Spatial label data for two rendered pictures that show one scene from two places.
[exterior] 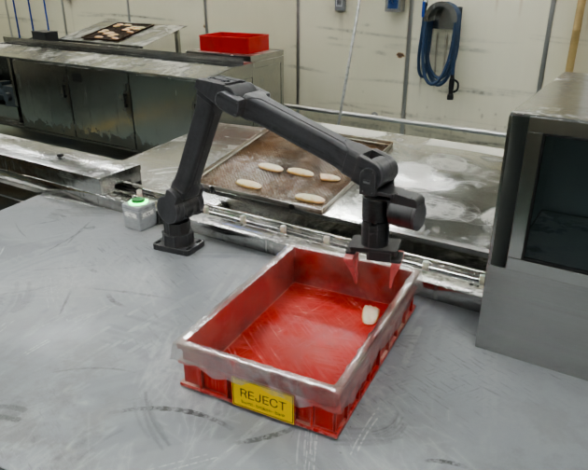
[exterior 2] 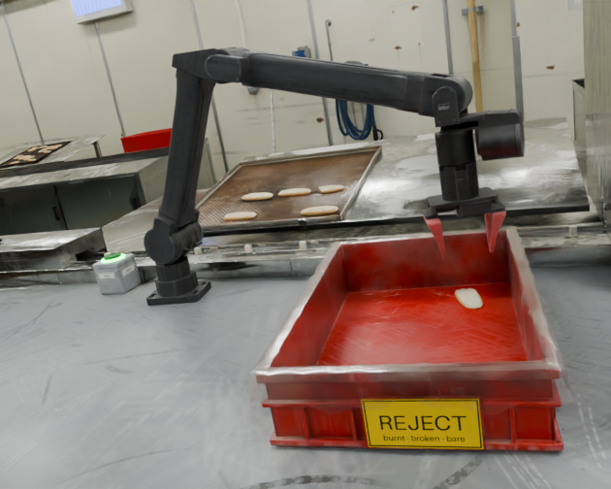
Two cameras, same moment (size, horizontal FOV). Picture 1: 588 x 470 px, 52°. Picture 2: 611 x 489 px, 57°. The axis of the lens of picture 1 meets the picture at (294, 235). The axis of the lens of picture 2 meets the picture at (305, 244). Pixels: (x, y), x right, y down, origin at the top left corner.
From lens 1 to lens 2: 0.50 m
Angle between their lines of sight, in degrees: 12
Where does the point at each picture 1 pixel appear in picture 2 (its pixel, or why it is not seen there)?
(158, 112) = (93, 216)
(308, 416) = (503, 428)
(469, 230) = (522, 193)
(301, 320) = (386, 326)
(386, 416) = (599, 401)
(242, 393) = (383, 423)
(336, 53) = (258, 132)
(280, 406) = (455, 424)
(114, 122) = not seen: hidden behind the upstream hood
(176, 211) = (173, 243)
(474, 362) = not seen: outside the picture
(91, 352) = (110, 440)
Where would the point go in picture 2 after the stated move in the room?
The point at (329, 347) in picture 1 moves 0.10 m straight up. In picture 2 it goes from (448, 343) to (441, 279)
